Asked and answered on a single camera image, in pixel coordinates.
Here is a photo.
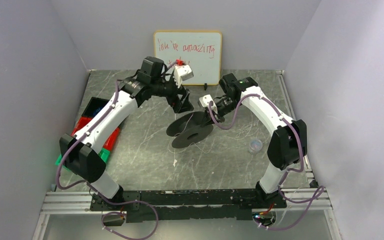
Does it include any black cable spool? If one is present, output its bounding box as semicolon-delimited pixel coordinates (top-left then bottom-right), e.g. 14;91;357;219
166;111;214;149

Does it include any thin white cable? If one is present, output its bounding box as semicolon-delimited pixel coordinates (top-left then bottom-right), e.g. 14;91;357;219
168;109;266;157

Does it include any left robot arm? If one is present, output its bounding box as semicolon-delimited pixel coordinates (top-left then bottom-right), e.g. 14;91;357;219
55;56;194;204

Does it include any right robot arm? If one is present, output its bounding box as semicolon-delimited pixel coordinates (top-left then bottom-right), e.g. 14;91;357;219
204;73;307;198

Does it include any clear round container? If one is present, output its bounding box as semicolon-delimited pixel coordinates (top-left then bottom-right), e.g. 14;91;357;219
248;138;263;155

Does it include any yellow-framed whiteboard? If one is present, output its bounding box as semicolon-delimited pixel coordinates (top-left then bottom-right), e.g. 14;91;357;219
153;30;223;86

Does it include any red bin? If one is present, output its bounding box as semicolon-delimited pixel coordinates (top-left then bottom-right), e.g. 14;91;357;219
71;116;121;152

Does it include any black bin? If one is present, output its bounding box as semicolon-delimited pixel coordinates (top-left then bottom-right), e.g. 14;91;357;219
81;97;109;119

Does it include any green bin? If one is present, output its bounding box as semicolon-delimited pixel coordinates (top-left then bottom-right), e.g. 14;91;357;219
55;148;111;166

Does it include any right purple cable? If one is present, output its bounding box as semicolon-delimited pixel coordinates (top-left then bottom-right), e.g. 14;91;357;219
207;93;326;232

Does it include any purple cable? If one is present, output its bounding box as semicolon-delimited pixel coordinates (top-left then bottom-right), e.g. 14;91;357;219
55;62;160;240
207;93;326;232

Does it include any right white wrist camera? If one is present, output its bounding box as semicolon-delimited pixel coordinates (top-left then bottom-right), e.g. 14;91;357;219
198;94;218;113

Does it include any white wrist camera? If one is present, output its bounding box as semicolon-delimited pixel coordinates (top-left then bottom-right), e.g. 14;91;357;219
173;59;194;89
198;94;218;113

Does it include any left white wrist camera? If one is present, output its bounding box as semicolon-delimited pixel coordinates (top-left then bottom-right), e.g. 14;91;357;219
173;59;194;89

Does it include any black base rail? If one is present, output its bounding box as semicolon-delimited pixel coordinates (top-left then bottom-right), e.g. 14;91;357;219
89;188;287;223

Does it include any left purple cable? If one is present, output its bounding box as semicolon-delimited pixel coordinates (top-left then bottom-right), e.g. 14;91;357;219
55;62;160;240

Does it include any aluminium frame rail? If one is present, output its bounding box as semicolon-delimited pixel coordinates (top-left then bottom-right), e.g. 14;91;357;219
31;76;342;240

